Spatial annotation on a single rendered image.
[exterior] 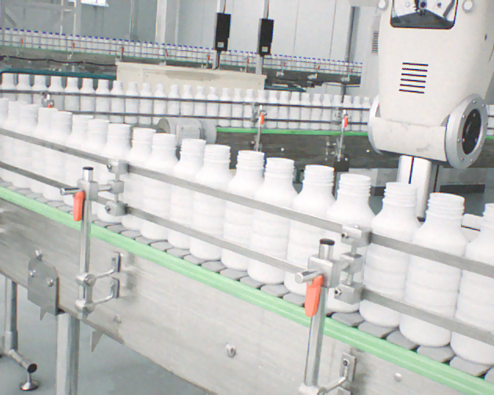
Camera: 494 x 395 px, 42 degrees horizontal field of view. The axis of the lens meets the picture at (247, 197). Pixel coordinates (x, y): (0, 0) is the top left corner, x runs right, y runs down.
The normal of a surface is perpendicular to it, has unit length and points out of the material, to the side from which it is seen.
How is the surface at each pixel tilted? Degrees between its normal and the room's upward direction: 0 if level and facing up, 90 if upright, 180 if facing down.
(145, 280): 90
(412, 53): 90
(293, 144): 90
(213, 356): 90
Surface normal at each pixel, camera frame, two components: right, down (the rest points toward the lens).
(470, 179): 0.48, 0.22
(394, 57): -0.68, 0.09
